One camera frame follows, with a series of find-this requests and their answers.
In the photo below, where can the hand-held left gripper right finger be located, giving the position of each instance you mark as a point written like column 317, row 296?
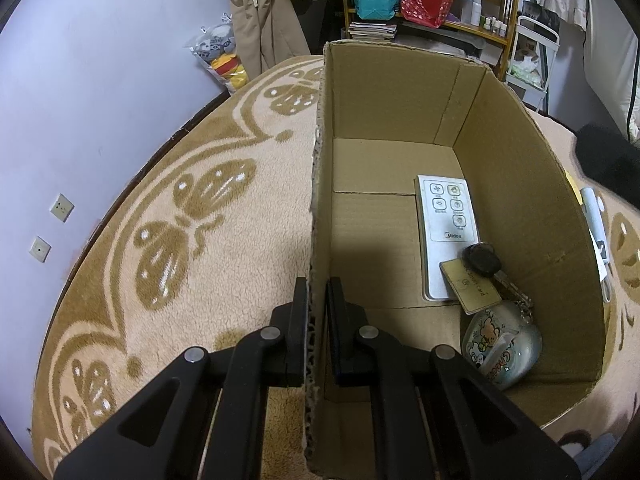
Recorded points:
column 336, row 330

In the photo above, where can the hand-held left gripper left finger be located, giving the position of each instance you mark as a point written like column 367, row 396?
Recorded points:
column 297, row 320

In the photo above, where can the cardboard box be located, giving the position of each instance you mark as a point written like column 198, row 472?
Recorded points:
column 380, row 240

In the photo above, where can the gold card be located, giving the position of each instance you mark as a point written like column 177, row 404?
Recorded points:
column 470, row 287

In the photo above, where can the slim white air-conditioner remote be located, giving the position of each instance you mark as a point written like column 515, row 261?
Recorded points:
column 445, row 230

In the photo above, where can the black car key fob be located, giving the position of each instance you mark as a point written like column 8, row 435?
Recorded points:
column 480, row 259

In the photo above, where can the clear heart-shaped case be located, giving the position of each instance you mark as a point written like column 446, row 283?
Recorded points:
column 500, row 347

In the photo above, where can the light blue handheld device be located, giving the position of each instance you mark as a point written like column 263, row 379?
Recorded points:
column 595, row 220

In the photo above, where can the bag of plush toys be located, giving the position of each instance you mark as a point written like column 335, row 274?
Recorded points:
column 220, row 55

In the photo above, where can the yellow oval board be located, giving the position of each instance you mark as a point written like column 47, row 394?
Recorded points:
column 570, row 180

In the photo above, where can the light blue cloth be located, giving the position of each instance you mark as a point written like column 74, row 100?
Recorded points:
column 597, row 457

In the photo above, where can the stack of books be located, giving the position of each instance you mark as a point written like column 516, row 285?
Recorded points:
column 372, row 30

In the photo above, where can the beige coat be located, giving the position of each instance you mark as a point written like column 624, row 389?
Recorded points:
column 260, row 20

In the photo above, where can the grey flat cardboard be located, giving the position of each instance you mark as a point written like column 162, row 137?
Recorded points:
column 435, row 40

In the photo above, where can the dark hanging clothes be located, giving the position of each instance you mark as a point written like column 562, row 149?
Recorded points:
column 320, row 5

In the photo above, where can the pale green packet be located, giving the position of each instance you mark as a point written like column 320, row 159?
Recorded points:
column 525, row 72

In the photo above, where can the yellow wooden shelf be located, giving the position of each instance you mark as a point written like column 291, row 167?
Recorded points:
column 470, row 30

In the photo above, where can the row of small bottles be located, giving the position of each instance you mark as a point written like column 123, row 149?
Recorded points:
column 495, row 26

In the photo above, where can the tall white bottle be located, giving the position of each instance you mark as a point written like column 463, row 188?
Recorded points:
column 478, row 11
column 468, row 5

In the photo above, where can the white metal cart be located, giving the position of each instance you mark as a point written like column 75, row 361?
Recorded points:
column 537, row 35

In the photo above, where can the cream folded mattress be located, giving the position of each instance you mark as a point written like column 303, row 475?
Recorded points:
column 615, row 60

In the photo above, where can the white wall outlet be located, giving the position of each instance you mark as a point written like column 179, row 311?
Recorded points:
column 61, row 207
column 39, row 249

